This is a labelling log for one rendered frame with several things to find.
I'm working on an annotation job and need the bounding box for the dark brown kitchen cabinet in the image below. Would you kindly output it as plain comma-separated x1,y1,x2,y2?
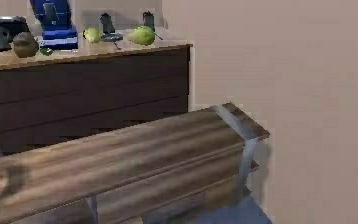
0,27,193,156

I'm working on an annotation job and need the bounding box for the large green pear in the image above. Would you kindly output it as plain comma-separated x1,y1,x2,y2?
126,25,157,47

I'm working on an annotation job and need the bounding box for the dark grey spatula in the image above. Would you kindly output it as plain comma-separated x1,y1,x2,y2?
100,32,125,51

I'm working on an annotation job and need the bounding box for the small green apple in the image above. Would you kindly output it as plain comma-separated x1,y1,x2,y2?
82,27,103,44

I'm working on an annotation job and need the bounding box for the blue coffee machine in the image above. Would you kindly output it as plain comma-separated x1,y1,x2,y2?
29,0,79,51

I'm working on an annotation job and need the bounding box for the brown potato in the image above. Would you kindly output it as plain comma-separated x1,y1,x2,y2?
12,31,40,59

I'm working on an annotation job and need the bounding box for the black toaster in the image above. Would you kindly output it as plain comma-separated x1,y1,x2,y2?
0,15,30,53

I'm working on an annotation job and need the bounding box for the wooden shelf with metal frame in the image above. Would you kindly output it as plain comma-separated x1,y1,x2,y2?
0,102,271,224

